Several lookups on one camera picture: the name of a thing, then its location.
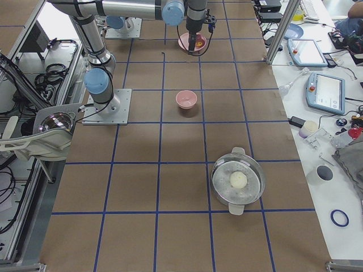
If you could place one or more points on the blue plate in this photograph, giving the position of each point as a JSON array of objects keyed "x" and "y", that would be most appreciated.
[{"x": 294, "y": 31}]

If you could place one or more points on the upper blue teach pendant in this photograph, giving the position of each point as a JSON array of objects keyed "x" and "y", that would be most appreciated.
[{"x": 306, "y": 53}]

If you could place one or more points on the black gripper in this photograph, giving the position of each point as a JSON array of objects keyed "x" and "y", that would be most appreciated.
[{"x": 193, "y": 26}]

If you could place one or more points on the pink bowl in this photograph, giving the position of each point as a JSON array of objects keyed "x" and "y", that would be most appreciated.
[{"x": 186, "y": 99}]

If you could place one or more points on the lower blue teach pendant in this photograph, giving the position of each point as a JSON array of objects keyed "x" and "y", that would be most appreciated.
[{"x": 326, "y": 93}]

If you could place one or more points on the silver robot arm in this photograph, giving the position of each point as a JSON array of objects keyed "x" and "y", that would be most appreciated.
[
  {"x": 98, "y": 80},
  {"x": 197, "y": 16}
]

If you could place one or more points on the white paper cup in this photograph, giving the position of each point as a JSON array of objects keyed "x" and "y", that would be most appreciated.
[{"x": 319, "y": 175}]

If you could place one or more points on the grey cloth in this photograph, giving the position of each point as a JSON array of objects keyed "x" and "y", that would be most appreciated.
[{"x": 350, "y": 159}]

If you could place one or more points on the steel steamer pot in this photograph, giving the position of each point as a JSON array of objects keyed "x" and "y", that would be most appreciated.
[{"x": 237, "y": 199}]

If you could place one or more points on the blue teach pendant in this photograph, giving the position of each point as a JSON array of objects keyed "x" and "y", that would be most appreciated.
[
  {"x": 326, "y": 93},
  {"x": 306, "y": 53}
]

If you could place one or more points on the white steamed bun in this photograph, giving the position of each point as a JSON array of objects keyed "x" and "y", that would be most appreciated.
[{"x": 238, "y": 180}]

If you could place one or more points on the aluminium frame post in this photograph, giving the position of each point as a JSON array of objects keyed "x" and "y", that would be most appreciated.
[{"x": 282, "y": 28}]

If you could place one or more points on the black power adapter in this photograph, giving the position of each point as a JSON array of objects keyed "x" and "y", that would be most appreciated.
[{"x": 297, "y": 122}]

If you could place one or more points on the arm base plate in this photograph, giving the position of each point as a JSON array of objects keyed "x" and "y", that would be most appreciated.
[
  {"x": 115, "y": 113},
  {"x": 122, "y": 28}
]

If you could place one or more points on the steel mixing bowl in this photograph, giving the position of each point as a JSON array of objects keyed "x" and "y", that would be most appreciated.
[{"x": 60, "y": 120}]

